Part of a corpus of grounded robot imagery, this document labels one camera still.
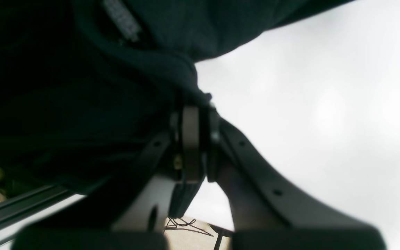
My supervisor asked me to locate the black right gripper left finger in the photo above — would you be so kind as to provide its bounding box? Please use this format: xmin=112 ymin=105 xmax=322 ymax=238
xmin=12 ymin=106 xmax=200 ymax=250

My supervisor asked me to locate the black T-shirt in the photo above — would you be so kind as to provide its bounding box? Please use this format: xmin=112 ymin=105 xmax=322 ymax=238
xmin=0 ymin=0 xmax=347 ymax=193

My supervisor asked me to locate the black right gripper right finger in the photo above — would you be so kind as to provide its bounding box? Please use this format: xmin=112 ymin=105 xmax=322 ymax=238
xmin=205 ymin=107 xmax=387 ymax=250

